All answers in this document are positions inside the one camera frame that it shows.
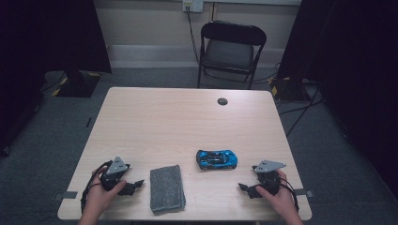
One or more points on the small black floor strip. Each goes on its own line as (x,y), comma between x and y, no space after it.
(88,122)

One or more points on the grey tape strip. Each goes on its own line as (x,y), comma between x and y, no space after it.
(65,195)
(303,192)

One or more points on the black stand base yellow tape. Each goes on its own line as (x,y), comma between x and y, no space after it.
(291,90)
(78,87)

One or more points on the black folding chair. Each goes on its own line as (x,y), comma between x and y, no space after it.
(230,54)

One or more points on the person's right hand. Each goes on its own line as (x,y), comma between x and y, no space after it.
(283,203)

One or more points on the black curtain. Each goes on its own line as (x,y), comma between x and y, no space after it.
(47,31)
(359,62)

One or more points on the person's left hand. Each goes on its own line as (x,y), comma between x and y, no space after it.
(97,200)

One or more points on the white wall socket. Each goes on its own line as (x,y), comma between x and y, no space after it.
(193,5)

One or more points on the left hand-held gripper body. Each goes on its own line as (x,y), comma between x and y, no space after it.
(116,167)

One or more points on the grey towel cloth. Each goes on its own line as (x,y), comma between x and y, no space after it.
(166,190)

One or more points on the blue toy car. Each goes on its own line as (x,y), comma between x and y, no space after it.
(216,159)

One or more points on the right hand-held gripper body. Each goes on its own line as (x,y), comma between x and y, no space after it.
(267,166)

